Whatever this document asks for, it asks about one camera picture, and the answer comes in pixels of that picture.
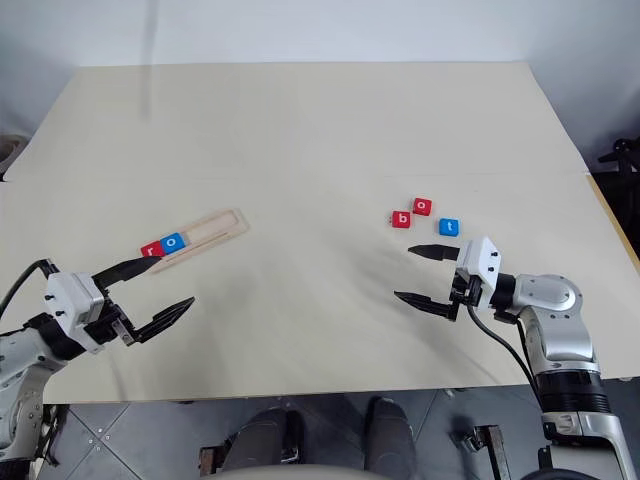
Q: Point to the red letter r tile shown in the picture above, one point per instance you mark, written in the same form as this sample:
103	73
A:
148	249

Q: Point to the rusty metal floor bracket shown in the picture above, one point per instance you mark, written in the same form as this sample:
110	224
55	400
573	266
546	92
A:
487	447
212	460

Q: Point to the dark rounded shape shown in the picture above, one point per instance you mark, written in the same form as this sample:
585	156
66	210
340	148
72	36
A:
270	437
390	432

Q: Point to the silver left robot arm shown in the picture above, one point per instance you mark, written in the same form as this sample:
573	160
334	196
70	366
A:
20	360

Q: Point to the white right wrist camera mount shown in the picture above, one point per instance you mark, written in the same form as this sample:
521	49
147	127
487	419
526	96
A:
480	262

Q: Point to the beige rounded robot torso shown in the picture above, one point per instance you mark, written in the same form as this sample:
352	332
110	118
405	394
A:
295	472

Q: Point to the blue letter o tile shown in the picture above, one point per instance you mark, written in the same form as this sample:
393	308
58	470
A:
172	242

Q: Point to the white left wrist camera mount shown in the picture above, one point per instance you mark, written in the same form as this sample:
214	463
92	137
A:
72	300

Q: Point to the light wooden letter tray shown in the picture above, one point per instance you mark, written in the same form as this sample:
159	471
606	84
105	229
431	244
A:
215	227

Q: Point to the red letter o tile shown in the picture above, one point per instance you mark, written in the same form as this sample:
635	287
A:
422	205

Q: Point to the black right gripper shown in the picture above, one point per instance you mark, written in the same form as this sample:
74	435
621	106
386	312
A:
462	291

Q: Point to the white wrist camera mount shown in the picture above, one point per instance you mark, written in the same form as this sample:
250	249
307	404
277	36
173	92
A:
72	300
480	262

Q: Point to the blue letter t tile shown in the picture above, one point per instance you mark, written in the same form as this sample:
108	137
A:
449	226

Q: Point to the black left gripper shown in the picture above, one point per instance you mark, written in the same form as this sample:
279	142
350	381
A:
107	325

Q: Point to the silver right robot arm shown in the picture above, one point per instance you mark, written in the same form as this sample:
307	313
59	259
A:
565	325

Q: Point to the red letter b tile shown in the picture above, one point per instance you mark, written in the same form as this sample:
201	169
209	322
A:
401	219

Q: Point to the black tripod stand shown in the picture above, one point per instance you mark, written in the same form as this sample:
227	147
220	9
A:
622	155

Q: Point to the round grey brown object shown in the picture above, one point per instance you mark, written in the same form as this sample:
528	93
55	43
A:
9	150

